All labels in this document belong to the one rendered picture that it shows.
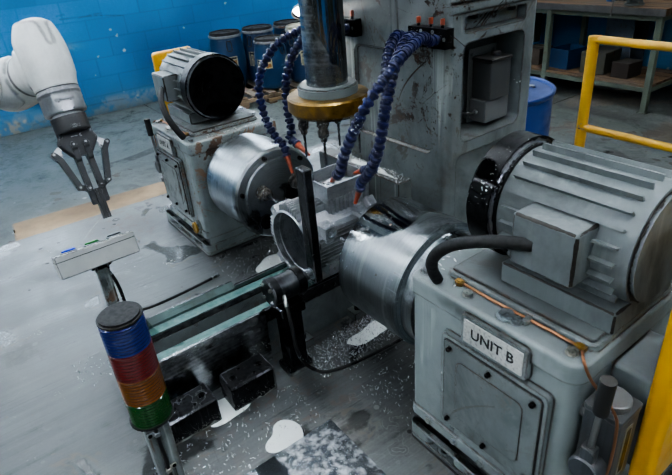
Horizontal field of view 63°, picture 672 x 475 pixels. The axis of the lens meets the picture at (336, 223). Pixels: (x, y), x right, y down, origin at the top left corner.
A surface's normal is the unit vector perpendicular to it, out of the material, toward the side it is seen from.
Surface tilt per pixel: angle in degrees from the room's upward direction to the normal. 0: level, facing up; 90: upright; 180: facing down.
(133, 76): 90
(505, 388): 90
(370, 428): 0
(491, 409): 90
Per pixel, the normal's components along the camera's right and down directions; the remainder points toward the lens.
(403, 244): -0.48, -0.57
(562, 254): -0.79, 0.34
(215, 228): 0.60, 0.33
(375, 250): -0.63, -0.35
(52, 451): -0.07, -0.88
